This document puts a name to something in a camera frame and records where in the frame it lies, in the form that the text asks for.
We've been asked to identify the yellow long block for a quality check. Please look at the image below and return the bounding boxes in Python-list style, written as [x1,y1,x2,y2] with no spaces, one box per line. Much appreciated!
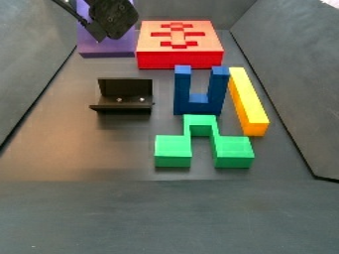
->
[228,67,270,136]

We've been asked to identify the black angle fixture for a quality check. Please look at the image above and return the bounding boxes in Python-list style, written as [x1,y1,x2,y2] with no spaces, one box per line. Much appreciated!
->
[88,77,154,112]

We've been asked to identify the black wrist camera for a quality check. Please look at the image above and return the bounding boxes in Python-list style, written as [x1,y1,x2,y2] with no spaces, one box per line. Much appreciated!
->
[84,0,139,43]

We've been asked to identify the red board with slots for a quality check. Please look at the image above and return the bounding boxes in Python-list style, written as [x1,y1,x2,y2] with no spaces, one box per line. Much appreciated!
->
[135,20,226,69]

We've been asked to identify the purple U-shaped block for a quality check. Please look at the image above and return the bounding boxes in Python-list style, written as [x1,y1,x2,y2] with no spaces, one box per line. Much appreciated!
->
[76,0,138,60]

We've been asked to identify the green stepped block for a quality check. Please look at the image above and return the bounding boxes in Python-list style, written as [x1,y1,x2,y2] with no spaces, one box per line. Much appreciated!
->
[154,114,255,169]

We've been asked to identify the blue U-shaped block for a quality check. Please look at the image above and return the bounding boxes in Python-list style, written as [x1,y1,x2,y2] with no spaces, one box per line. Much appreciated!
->
[172,63,232,117]

